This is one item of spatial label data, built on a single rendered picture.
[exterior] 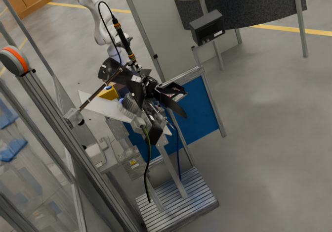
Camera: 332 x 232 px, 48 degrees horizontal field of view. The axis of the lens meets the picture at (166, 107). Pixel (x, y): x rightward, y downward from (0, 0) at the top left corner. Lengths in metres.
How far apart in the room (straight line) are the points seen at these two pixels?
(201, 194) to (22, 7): 8.39
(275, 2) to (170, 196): 2.27
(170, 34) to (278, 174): 2.24
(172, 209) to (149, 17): 2.30
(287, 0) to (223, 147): 1.69
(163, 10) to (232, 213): 2.51
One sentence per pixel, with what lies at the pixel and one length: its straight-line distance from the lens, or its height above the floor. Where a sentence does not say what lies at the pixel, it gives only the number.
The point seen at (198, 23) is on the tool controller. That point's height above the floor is 1.24.
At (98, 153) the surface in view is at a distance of 2.66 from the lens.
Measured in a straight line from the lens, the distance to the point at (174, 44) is 4.73.
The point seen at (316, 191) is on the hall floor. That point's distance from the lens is 3.19.
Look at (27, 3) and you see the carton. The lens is 10.77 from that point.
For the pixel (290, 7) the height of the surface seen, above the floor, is 0.64.
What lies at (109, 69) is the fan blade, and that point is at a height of 1.39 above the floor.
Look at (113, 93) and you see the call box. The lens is 3.06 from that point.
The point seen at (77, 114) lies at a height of 1.40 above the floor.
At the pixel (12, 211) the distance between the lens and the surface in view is 1.45.
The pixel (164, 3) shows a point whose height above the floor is 0.96.
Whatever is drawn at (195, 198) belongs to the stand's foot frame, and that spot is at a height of 0.08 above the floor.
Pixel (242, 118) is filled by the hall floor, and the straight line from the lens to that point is 3.90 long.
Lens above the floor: 2.54
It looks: 35 degrees down
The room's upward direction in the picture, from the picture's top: 24 degrees counter-clockwise
